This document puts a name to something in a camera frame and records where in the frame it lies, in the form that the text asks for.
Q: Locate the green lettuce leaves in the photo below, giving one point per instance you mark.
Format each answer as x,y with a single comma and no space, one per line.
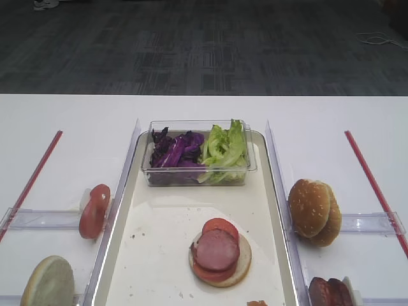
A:
224,148

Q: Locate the upper tomato slice on bun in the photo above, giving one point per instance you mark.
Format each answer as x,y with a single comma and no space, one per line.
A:
221,224

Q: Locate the tomato slice on bun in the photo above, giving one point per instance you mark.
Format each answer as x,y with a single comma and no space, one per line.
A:
221,224
212,276

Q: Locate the rear standing tomato slice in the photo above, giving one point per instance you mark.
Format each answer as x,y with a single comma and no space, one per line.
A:
100,195

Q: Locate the lower tomato slice on bun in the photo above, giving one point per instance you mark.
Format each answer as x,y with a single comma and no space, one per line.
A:
212,276

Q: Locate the white tomato stand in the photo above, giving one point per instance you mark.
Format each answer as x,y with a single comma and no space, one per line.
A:
84,199

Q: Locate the left standing meat slice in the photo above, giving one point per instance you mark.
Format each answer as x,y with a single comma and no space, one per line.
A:
320,292

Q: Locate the standing meat slice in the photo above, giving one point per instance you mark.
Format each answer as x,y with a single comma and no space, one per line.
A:
320,292
339,293

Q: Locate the right standing meat slice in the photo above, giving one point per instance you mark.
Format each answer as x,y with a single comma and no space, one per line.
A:
339,293

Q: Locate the white meat stand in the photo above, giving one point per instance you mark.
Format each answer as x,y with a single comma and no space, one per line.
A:
354,294

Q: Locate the clear plastic salad container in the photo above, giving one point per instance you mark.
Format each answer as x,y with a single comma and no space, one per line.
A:
176,127

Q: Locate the purple cabbage leaves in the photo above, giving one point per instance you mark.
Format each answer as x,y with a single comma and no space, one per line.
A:
181,151

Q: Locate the ham slice on bun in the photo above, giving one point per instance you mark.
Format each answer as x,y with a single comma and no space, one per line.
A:
216,250

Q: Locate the bottom bun on tray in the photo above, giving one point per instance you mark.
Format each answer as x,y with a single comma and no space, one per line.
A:
243,263

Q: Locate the front sesame bun top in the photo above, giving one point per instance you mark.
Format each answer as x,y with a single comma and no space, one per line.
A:
309,204

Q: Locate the sesame bun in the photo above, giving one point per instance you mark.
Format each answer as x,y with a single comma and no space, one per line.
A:
333,225
309,204

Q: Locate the white rectangular serving tray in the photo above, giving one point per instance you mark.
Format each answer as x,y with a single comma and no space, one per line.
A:
147,262

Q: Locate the right red tape strip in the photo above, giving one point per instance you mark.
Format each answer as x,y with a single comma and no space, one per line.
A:
377,190

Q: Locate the red tape strip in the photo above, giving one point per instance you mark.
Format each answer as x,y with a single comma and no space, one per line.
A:
377,190
14,209

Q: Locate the left red tape strip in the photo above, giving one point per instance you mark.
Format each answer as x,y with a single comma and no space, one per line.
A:
14,209

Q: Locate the rear sesame bun top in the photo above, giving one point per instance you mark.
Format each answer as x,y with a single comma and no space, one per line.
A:
333,225

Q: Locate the food piece at tray edge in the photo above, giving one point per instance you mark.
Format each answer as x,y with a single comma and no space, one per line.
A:
257,303

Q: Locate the right clear acrylic divider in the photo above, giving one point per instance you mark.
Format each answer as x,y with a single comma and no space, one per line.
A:
290,239

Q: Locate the clear acrylic divider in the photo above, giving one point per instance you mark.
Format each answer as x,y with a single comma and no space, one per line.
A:
114,204
290,239

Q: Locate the left clear acrylic divider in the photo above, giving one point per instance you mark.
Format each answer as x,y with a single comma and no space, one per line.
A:
114,204

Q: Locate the standing cut bun half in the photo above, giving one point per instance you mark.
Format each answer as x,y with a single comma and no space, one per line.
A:
51,283

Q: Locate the white shoe on floor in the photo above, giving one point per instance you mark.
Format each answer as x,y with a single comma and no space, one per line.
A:
43,5

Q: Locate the right clear cross rail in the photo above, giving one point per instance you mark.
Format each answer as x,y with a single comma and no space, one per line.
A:
381,223

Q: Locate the clear cross rail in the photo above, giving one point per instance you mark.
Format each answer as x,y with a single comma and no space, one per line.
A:
381,223
29,219

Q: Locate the left clear cross rail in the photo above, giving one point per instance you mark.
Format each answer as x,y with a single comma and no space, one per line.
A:
29,219

